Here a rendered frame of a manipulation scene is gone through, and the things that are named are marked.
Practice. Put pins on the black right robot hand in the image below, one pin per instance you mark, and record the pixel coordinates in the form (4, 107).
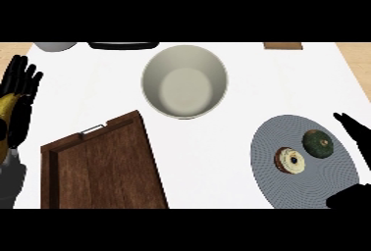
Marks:
(354, 132)

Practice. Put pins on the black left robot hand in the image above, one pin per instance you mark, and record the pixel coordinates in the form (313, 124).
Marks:
(19, 81)

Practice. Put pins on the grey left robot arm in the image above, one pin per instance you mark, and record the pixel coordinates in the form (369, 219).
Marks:
(10, 183)

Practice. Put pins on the dark green squash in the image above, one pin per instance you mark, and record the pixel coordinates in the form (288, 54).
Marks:
(316, 143)

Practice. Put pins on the grey bowl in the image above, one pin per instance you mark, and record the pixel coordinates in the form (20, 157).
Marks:
(53, 46)

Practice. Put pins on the grey round placemat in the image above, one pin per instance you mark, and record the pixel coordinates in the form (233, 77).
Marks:
(313, 186)

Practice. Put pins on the beige bowl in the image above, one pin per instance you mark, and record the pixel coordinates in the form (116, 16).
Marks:
(184, 81)

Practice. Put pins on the pale can with brown rim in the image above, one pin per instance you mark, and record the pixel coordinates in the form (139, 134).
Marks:
(289, 160)

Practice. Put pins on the brown wooden block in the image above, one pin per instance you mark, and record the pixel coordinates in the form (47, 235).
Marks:
(282, 45)

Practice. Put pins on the brown wooden cutting board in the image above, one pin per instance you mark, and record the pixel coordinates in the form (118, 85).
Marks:
(106, 166)

